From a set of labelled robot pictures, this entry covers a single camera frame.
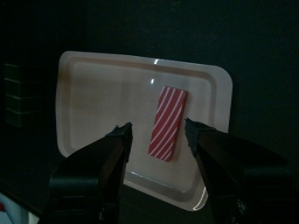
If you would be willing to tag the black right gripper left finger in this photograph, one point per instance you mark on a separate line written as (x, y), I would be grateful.
(90, 172)

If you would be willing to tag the pink rectangular plastic plate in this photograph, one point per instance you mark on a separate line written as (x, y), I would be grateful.
(105, 102)

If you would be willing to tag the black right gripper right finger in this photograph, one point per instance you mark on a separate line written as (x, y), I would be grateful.
(234, 169)

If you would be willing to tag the red white striped toy slice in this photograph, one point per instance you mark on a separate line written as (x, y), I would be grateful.
(169, 122)

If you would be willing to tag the dark green ribbed block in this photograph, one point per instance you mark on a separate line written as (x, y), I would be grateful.
(22, 96)

